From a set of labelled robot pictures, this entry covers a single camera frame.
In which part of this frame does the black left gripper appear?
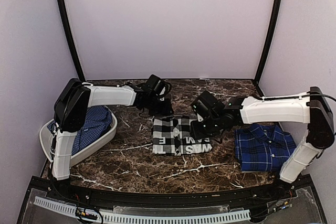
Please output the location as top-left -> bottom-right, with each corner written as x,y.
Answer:
146,95 -> 174,117

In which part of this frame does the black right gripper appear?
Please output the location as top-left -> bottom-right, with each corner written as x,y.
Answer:
190,115 -> 223,140

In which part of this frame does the black white checked shirt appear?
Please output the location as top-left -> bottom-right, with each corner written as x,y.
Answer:
152,115 -> 213,156

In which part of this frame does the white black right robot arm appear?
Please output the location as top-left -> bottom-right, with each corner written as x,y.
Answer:
190,87 -> 335,200

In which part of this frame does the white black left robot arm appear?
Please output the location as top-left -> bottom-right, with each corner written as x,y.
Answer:
50,75 -> 173,201

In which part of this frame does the blue plaid folded shirt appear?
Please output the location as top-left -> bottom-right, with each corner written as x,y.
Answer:
234,124 -> 296,172

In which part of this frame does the grey plastic bin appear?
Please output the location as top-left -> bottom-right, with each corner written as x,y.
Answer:
39,105 -> 118,168

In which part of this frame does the small-check blue shirt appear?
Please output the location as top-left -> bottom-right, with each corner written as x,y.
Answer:
47,106 -> 113,155

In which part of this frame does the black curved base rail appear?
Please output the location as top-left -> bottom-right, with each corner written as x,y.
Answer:
17,175 -> 327,223

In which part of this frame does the white slotted cable duct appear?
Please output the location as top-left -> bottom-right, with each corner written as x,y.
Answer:
33,196 -> 250,223

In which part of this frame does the black corner frame post right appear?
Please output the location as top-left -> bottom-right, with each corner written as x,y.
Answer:
254,0 -> 281,85

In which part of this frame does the black corner frame post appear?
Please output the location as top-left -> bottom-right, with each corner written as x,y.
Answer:
254,0 -> 281,85
57,0 -> 86,82

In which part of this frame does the black corner frame post left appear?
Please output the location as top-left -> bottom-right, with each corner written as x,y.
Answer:
57,0 -> 86,82

